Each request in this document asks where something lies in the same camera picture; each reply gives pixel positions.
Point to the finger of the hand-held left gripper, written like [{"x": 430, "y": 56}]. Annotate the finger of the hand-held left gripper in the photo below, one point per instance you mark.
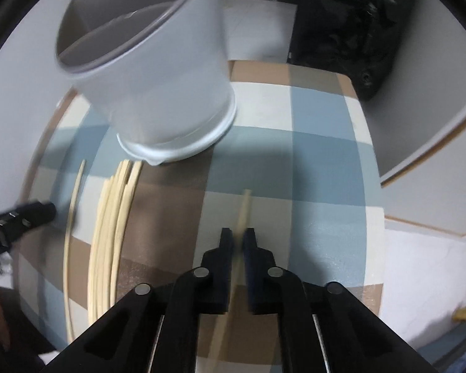
[{"x": 27, "y": 217}]

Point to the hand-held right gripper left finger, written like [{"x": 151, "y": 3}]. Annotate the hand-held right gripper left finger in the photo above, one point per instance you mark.
[{"x": 225, "y": 264}]

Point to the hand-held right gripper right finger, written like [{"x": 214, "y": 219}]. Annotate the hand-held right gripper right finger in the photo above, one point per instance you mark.
[{"x": 251, "y": 268}]

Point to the wooden chopstick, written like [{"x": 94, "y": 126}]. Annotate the wooden chopstick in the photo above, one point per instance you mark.
[
  {"x": 65, "y": 268},
  {"x": 244, "y": 209}
]

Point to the bundle of wooden chopsticks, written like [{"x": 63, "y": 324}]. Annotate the bundle of wooden chopsticks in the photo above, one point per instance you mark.
[{"x": 108, "y": 217}]

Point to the white grey utensil holder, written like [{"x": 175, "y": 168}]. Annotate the white grey utensil holder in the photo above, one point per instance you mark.
[{"x": 159, "y": 85}]

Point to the checked tablecloth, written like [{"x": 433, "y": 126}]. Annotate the checked tablecloth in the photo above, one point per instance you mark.
[{"x": 326, "y": 171}]

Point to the person's dark clothing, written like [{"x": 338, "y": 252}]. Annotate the person's dark clothing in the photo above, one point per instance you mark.
[{"x": 11, "y": 342}]

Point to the black backpack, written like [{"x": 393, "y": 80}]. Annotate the black backpack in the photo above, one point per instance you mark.
[{"x": 345, "y": 27}]

